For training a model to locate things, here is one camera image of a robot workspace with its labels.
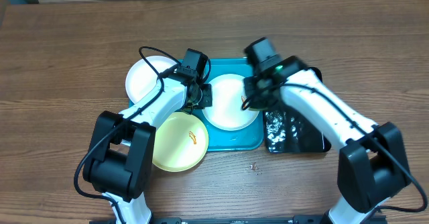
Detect white plate with ketchup streak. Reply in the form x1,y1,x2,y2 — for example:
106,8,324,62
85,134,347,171
202,74,259,131

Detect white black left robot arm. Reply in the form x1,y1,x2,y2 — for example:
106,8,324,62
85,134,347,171
74,49,212,223

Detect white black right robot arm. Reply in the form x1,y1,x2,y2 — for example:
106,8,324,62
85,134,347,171
242,38,414,223

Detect black rectangular water tray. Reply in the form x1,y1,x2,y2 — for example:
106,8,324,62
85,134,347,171
260,66,332,154

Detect teal plastic tray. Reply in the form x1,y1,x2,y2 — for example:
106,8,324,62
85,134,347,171
128,58,265,152

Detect white plate with red squiggle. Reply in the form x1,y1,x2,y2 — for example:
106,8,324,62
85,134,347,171
125,56,175,103

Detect yellow plate with sauce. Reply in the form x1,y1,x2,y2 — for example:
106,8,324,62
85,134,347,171
152,112,209,172

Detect small crumbs on table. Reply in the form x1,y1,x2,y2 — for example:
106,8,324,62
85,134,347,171
249,162,261,175

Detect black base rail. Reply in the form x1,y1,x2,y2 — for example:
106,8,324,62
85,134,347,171
89,214,388,224

